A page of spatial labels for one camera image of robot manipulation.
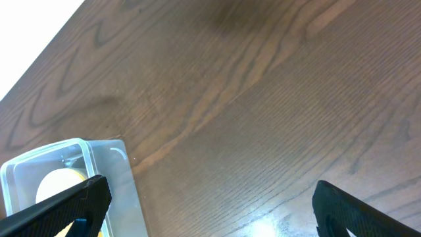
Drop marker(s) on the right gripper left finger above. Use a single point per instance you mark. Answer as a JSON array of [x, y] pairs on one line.
[[82, 207]]

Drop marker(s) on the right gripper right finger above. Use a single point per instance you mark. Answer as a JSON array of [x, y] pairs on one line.
[[339, 214]]

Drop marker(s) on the yellow plastic bowl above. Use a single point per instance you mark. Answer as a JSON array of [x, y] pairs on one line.
[[58, 181]]

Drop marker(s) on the clear plastic container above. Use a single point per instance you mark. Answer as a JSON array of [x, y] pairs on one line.
[[22, 175]]

